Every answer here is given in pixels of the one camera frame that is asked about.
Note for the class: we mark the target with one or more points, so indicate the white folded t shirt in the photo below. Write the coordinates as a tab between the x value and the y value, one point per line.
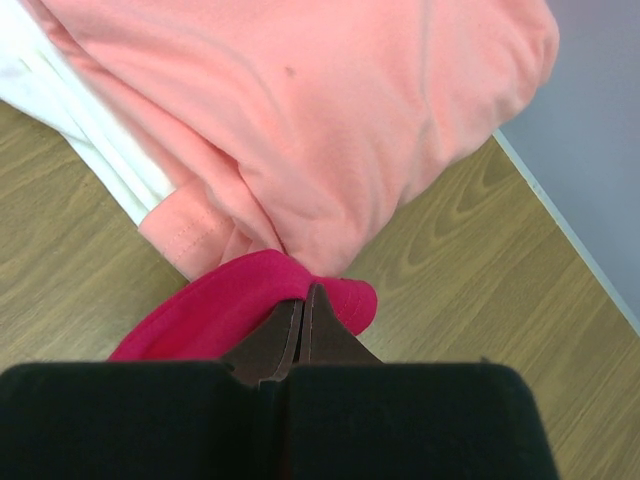
37	80

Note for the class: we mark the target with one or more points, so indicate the pink folded t shirt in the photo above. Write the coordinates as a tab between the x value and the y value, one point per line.
301	126

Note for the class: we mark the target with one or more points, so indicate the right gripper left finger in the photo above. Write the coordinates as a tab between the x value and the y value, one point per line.
268	352

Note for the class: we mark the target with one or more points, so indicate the red t shirt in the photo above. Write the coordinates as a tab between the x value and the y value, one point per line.
213	314

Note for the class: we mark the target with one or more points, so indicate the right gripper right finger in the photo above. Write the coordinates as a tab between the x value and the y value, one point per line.
323	339

